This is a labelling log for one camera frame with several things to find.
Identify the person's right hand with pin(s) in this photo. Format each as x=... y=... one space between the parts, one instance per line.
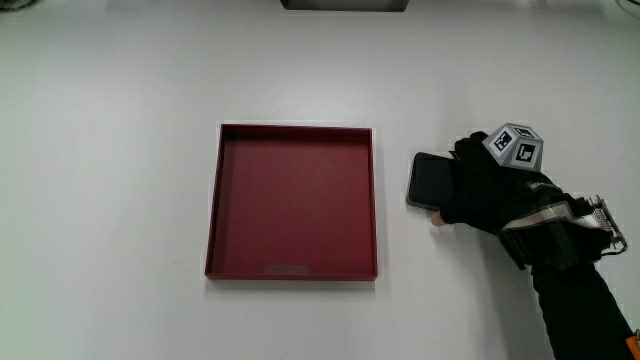
x=505 y=200

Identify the person's right forearm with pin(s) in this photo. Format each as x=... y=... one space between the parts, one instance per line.
x=580 y=315

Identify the white desk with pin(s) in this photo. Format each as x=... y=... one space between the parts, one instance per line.
x=100 y=175

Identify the orange wrist band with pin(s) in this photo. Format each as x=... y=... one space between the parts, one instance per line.
x=634 y=347

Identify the dark red square tray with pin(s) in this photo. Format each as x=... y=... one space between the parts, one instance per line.
x=297 y=205

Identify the dark grey box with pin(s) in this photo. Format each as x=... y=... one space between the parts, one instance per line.
x=344 y=4

